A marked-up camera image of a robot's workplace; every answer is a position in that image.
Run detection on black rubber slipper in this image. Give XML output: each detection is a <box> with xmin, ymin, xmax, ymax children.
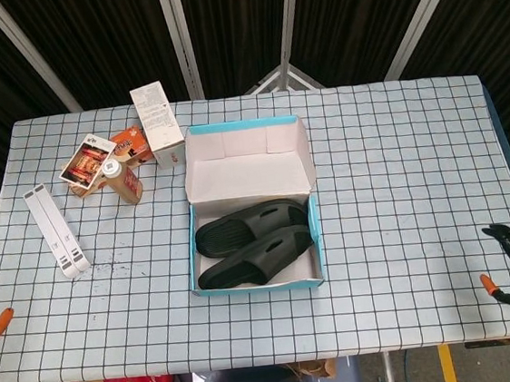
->
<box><xmin>191</xmin><ymin>197</ymin><xmax>313</xmax><ymax>258</ymax></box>
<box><xmin>192</xmin><ymin>223</ymin><xmax>319</xmax><ymax>293</ymax></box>

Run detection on white long strip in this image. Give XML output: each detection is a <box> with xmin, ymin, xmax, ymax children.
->
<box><xmin>22</xmin><ymin>179</ymin><xmax>93</xmax><ymax>285</ymax></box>

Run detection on photo print biscuit box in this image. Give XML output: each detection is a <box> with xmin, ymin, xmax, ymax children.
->
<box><xmin>54</xmin><ymin>130</ymin><xmax>123</xmax><ymax>202</ymax></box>

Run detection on orange snack packet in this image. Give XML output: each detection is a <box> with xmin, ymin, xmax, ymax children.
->
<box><xmin>108</xmin><ymin>123</ymin><xmax>153</xmax><ymax>171</ymax></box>

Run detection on tall white carton box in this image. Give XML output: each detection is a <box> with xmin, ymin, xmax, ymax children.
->
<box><xmin>128</xmin><ymin>79</ymin><xmax>190</xmax><ymax>172</ymax></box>

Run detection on light blue shoe box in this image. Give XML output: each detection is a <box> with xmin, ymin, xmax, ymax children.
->
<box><xmin>172</xmin><ymin>113</ymin><xmax>329</xmax><ymax>301</ymax></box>

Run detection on checked white tablecloth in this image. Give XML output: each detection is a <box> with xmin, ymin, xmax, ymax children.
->
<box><xmin>0</xmin><ymin>64</ymin><xmax>510</xmax><ymax>382</ymax></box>

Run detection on metal table leg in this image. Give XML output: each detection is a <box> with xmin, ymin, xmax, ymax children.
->
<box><xmin>379</xmin><ymin>350</ymin><xmax>398</xmax><ymax>382</ymax></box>

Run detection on brown tea bottle white cap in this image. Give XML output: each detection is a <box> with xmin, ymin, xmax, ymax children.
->
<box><xmin>100</xmin><ymin>156</ymin><xmax>145</xmax><ymax>210</ymax></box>

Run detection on brown paper bag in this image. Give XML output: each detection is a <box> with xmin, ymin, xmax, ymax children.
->
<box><xmin>284</xmin><ymin>356</ymin><xmax>338</xmax><ymax>382</ymax></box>

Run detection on white triangular screen foot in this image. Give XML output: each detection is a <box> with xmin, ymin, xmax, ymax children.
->
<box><xmin>241</xmin><ymin>59</ymin><xmax>328</xmax><ymax>97</ymax></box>

